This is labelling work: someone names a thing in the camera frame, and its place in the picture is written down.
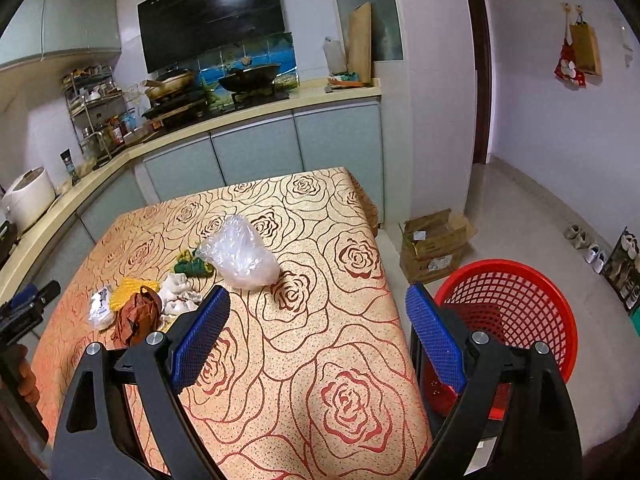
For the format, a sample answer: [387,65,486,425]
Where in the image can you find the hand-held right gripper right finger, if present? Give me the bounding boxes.
[405,283,584,480]

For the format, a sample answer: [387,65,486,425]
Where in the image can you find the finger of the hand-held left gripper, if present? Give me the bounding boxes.
[10,280,62,337]
[0,283,41,329]

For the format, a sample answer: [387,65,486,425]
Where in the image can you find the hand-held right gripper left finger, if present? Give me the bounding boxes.
[52,284,232,480]

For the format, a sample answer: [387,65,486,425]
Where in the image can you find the white tissue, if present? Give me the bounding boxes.
[159,273,203,316]

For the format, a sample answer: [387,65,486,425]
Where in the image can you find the small white packet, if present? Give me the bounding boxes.
[90,285,115,330]

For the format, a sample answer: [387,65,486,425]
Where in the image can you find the brown wrapper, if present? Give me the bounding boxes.
[112,286,163,347]

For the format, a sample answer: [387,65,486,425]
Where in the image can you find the yellow foam net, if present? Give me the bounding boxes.
[110,276,161,312]

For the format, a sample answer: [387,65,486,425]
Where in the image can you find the clear plastic bag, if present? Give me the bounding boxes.
[195,214,281,290]

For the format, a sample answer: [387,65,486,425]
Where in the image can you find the red plastic mesh basket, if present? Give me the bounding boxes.
[410,259,578,423]

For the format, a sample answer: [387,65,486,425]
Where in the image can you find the person's left hand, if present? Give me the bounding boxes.
[17,347,41,404]

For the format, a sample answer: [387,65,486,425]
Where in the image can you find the green yellow crumpled wrapper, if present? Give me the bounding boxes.
[174,248,216,277]

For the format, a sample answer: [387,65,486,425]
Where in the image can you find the open cardboard box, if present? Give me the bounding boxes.
[399,209,478,283]

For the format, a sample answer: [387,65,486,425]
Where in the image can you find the white rice cooker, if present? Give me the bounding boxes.
[0,166,57,233]

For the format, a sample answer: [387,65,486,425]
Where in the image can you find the gold floral tablecloth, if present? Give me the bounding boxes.
[30,166,436,480]

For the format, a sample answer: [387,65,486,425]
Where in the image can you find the dark seasoning bottle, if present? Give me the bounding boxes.
[60,149,81,186]

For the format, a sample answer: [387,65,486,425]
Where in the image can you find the metal spice rack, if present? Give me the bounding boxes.
[62,64,131,161]

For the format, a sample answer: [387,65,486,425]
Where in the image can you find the grey kitchen base cabinets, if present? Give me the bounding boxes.
[0,77,385,306]

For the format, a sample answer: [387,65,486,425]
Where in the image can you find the black shoe rack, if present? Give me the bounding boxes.
[602,227,640,311]

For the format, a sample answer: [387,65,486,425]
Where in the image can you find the black induction cooker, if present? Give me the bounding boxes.
[142,97,208,122]

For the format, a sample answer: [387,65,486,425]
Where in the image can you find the gold cooking pan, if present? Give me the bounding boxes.
[145,70,197,101]

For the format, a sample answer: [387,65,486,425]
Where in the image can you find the black gas stove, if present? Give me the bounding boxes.
[227,85,291,109]

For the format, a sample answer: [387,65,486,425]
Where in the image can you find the black wok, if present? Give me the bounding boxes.
[218,62,282,93]

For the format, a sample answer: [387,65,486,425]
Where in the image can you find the orange green dish cloth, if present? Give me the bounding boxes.
[327,74,371,92]

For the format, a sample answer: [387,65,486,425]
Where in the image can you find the grey upper cabinet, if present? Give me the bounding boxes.
[0,0,122,71]

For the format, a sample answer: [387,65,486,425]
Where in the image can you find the dark brown door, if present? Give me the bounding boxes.
[459,0,496,166]

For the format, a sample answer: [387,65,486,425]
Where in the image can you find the blue tile picture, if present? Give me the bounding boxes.
[197,31,300,98]

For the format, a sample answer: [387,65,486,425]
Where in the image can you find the red hanging cloth bag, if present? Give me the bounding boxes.
[554,37,587,88]

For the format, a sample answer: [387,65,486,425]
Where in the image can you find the clear plastic bottle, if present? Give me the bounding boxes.
[324,36,348,77]

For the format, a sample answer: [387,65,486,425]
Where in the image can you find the wooden cutting board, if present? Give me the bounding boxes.
[346,1,373,84]

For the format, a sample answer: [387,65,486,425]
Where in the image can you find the black range hood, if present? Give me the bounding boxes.
[137,0,287,74]

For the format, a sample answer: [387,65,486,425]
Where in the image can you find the brown paper bag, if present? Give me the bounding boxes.
[569,15,602,77]

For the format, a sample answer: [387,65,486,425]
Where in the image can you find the frosted glass panel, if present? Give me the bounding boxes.
[327,0,403,62]

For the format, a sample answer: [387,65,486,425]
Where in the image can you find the white intercom handset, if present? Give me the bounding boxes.
[619,20,636,66]

